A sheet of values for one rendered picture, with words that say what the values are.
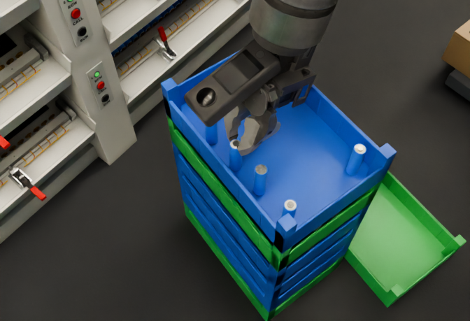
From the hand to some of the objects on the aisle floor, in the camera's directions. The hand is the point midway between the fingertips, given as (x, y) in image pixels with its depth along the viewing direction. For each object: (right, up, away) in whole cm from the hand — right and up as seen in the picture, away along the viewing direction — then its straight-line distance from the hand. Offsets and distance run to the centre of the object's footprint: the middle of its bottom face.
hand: (234, 145), depth 74 cm
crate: (+31, -19, +43) cm, 57 cm away
